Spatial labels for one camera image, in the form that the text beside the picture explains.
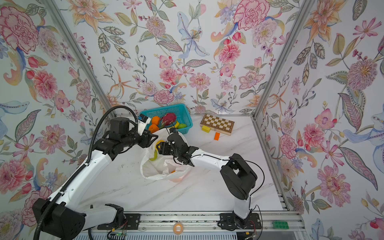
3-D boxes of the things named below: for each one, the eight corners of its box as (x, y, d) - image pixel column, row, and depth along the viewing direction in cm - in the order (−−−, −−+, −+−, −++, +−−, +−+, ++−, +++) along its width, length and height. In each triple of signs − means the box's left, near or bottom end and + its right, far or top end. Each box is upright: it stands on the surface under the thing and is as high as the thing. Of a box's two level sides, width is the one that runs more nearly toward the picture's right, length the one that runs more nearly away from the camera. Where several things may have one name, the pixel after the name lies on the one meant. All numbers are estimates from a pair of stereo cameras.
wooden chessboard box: (199, 126, 116) (199, 124, 114) (204, 115, 124) (204, 113, 121) (231, 136, 110) (231, 133, 108) (234, 124, 118) (235, 121, 116)
